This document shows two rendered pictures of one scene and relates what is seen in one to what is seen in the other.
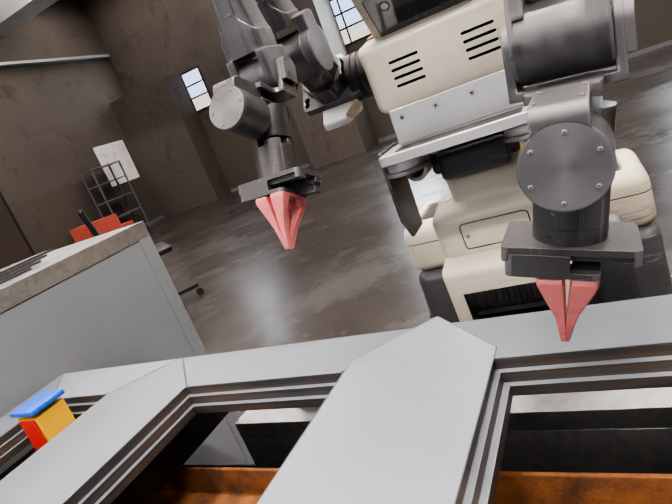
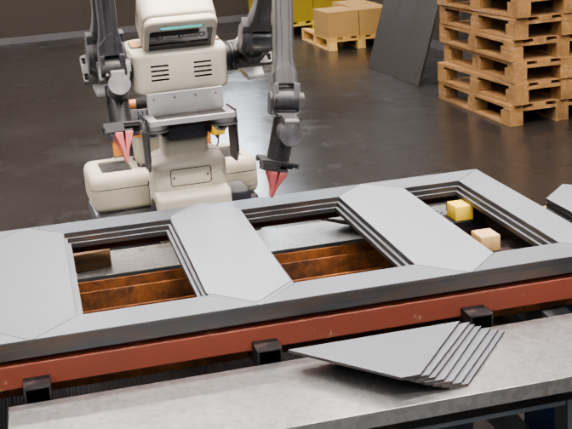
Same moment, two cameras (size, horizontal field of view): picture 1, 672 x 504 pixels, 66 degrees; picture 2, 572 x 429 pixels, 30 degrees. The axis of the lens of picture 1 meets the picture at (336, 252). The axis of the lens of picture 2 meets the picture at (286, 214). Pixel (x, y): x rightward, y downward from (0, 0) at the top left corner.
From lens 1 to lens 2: 2.22 m
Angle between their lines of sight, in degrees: 42
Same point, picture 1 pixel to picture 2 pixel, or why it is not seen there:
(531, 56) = (279, 103)
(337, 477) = (208, 234)
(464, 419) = (243, 220)
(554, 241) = (277, 159)
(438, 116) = (174, 103)
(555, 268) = (276, 168)
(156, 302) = not seen: outside the picture
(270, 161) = (124, 113)
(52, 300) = not seen: outside the picture
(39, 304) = not seen: outside the picture
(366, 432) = (207, 227)
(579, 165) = (294, 134)
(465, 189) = (174, 149)
